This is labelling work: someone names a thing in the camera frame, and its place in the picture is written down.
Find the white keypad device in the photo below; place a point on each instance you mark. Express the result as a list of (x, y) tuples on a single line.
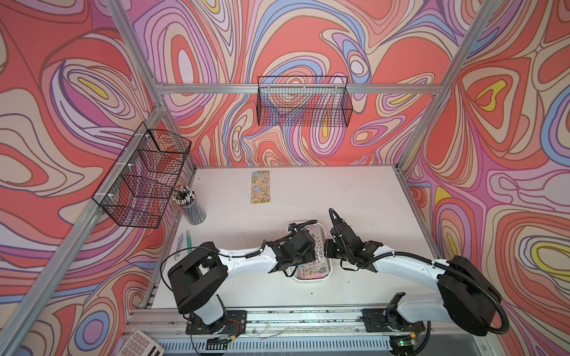
[(140, 344)]

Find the green pen on table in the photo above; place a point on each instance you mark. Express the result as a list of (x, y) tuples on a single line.
[(188, 241)]

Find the black wire basket at back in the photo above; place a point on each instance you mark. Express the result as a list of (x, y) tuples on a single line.
[(303, 101)]

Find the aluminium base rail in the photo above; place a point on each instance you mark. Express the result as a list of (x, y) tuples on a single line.
[(306, 330)]

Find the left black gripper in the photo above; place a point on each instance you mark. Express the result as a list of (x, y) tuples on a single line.
[(310, 254)]

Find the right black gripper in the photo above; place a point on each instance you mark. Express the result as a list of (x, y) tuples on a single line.
[(329, 245)]

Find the black wire basket on left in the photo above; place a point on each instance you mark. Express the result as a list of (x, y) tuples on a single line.
[(140, 185)]

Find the black wire basket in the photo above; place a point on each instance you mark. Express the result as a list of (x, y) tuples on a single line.
[(140, 185), (303, 101)]

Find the small clear blue tool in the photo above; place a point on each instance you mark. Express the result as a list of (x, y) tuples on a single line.
[(180, 241)]

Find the yellow green sticker sheet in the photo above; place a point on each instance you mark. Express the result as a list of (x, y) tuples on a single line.
[(260, 188)]

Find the white plastic storage tray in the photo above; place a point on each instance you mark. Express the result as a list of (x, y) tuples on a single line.
[(318, 271)]

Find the bundle of pens in cup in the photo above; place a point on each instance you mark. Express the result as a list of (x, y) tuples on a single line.
[(183, 196)]

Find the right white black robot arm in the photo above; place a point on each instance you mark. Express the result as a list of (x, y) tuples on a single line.
[(459, 292)]

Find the mesh pen cup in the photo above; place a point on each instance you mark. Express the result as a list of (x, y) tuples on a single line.
[(192, 210)]

